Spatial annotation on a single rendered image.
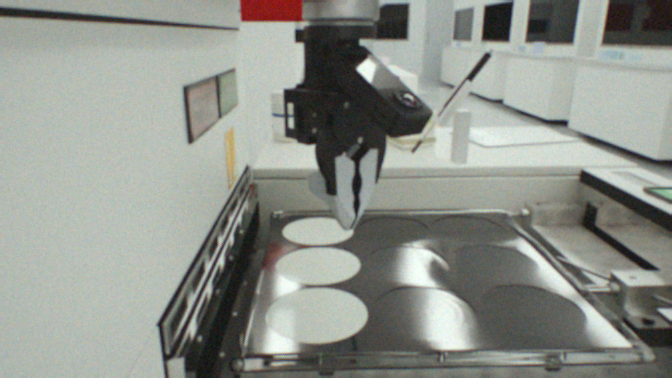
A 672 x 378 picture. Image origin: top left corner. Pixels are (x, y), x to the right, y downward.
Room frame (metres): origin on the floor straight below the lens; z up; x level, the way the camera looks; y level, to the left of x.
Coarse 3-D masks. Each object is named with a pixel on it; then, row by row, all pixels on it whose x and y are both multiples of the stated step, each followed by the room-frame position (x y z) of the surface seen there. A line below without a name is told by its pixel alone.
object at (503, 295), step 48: (288, 240) 0.60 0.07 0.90; (384, 240) 0.61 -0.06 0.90; (432, 240) 0.61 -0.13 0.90; (480, 240) 0.61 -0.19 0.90; (288, 288) 0.47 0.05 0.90; (336, 288) 0.47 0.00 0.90; (384, 288) 0.47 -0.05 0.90; (432, 288) 0.48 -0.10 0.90; (480, 288) 0.48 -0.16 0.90; (528, 288) 0.48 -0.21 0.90; (384, 336) 0.39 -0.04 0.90; (432, 336) 0.39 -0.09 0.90; (480, 336) 0.39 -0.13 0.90; (528, 336) 0.39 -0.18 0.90; (576, 336) 0.39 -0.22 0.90
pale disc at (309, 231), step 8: (296, 224) 0.67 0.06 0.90; (304, 224) 0.67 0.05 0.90; (312, 224) 0.67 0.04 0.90; (320, 224) 0.67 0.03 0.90; (328, 224) 0.67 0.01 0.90; (336, 224) 0.67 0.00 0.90; (288, 232) 0.63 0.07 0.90; (296, 232) 0.63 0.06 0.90; (304, 232) 0.63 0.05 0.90; (312, 232) 0.63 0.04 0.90; (320, 232) 0.63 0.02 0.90; (328, 232) 0.63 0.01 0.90; (336, 232) 0.63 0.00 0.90; (344, 232) 0.63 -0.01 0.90; (352, 232) 0.63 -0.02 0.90; (296, 240) 0.61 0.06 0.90; (304, 240) 0.61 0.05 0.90; (312, 240) 0.61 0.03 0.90; (320, 240) 0.61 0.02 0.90; (328, 240) 0.61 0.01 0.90; (336, 240) 0.61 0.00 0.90
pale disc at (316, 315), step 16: (320, 288) 0.47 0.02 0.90; (272, 304) 0.44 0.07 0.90; (288, 304) 0.44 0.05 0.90; (304, 304) 0.44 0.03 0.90; (320, 304) 0.44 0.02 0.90; (336, 304) 0.44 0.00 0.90; (352, 304) 0.44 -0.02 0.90; (272, 320) 0.41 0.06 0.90; (288, 320) 0.41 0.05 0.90; (304, 320) 0.41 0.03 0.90; (320, 320) 0.41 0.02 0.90; (336, 320) 0.41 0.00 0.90; (352, 320) 0.41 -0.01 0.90; (288, 336) 0.39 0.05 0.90; (304, 336) 0.39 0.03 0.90; (320, 336) 0.39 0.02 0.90; (336, 336) 0.39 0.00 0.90
